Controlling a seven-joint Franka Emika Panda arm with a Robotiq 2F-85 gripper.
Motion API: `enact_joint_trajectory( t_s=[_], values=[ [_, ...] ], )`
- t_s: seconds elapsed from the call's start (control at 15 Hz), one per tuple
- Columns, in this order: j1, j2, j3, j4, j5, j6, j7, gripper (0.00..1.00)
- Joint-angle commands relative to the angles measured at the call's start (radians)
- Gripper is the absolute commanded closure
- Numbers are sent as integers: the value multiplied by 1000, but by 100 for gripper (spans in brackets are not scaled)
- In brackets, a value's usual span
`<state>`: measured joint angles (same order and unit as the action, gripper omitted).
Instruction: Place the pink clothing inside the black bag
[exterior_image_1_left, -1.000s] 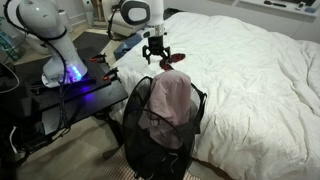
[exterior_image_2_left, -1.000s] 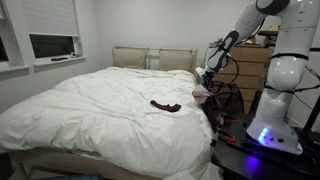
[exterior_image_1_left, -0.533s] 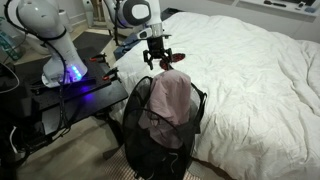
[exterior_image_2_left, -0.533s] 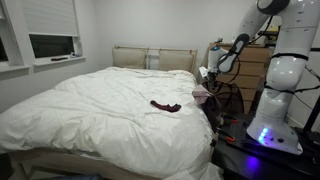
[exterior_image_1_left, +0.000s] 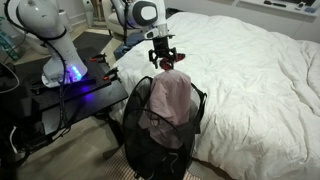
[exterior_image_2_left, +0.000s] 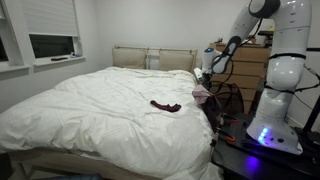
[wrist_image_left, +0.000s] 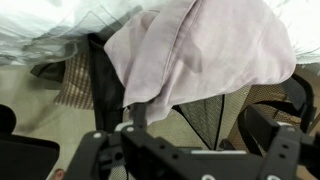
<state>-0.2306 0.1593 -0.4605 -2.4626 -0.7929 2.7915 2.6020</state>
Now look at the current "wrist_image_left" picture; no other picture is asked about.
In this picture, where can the plaid woven rug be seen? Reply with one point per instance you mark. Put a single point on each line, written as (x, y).
(76, 86)

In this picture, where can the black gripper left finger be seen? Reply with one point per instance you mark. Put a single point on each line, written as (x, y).
(140, 116)

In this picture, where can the black mesh bag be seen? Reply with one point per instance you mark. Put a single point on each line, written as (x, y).
(106, 93)

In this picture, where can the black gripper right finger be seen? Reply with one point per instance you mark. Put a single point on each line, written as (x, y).
(260, 130)

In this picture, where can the pink clothing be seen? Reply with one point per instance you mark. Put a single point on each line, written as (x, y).
(206, 50)

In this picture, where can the white bed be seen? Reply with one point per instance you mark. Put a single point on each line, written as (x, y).
(50, 26)

